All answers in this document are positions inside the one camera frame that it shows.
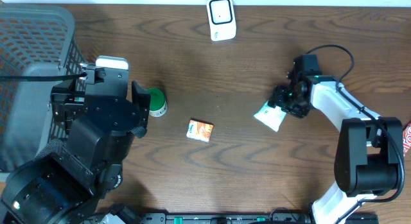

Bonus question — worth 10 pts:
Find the small orange tissue pack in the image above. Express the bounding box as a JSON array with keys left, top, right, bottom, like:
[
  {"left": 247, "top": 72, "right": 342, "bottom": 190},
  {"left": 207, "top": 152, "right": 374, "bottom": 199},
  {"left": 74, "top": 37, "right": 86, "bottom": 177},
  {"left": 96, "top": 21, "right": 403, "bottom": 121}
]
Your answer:
[{"left": 186, "top": 119, "right": 214, "bottom": 142}]

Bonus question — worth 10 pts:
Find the left black camera cable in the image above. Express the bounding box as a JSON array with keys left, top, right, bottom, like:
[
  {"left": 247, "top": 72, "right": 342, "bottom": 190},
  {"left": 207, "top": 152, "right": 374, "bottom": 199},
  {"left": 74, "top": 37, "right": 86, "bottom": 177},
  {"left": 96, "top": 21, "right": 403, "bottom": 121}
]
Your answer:
[{"left": 0, "top": 72, "right": 87, "bottom": 83}]

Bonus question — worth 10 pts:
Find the orange Top chocolate bar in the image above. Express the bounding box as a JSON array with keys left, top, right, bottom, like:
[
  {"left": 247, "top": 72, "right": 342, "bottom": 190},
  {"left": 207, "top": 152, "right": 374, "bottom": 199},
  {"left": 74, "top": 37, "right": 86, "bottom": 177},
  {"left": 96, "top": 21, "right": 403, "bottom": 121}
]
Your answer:
[{"left": 403, "top": 123, "right": 411, "bottom": 156}]

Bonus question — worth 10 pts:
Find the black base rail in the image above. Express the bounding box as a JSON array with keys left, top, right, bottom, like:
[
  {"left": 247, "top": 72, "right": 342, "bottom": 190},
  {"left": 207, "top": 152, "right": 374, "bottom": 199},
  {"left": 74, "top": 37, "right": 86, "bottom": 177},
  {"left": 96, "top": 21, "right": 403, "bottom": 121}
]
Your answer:
[{"left": 83, "top": 212, "right": 380, "bottom": 224}]

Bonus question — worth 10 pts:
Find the light blue wipes packet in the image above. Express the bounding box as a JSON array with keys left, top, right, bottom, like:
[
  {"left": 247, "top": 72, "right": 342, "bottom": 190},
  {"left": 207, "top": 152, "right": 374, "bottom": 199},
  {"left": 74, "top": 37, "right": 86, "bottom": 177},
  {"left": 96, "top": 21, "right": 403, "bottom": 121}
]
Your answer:
[{"left": 254, "top": 101, "right": 286, "bottom": 132}]

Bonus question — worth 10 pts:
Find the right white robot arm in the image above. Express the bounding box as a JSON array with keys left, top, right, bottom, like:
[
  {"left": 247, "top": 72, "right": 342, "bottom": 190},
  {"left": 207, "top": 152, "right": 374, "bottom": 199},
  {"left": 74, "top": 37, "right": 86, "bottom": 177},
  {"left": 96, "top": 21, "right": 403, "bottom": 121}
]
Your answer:
[{"left": 268, "top": 75, "right": 405, "bottom": 223}]

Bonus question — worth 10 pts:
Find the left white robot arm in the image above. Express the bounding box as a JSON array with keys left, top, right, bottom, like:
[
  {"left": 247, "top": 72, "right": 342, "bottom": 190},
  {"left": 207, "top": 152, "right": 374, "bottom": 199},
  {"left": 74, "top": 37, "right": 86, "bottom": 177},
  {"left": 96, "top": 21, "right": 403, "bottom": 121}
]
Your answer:
[{"left": 1, "top": 65, "right": 150, "bottom": 223}]

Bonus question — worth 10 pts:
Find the green lid jar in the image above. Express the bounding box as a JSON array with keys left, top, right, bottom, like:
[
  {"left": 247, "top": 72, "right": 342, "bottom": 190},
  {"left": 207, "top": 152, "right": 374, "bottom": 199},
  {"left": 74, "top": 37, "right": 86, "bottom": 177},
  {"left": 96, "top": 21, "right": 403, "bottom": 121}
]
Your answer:
[{"left": 148, "top": 88, "right": 168, "bottom": 117}]

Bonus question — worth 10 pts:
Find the grey plastic shopping basket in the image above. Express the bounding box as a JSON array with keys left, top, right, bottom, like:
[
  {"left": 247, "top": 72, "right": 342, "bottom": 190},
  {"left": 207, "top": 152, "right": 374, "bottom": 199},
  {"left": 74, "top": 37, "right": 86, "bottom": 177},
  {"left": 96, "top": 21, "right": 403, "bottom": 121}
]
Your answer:
[{"left": 1, "top": 4, "right": 84, "bottom": 173}]

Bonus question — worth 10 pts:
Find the right black camera cable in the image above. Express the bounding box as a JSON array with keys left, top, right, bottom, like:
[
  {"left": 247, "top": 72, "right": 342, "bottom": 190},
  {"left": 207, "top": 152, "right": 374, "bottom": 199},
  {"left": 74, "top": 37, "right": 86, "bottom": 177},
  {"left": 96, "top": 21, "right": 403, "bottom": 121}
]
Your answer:
[{"left": 304, "top": 44, "right": 406, "bottom": 204}]

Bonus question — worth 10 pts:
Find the black camera cable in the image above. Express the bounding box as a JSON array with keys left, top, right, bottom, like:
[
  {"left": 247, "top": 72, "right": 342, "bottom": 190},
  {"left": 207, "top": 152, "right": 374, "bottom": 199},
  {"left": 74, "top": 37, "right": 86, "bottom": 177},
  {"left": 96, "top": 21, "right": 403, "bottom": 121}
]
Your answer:
[
  {"left": 304, "top": 44, "right": 406, "bottom": 204},
  {"left": 0, "top": 72, "right": 87, "bottom": 83}
]

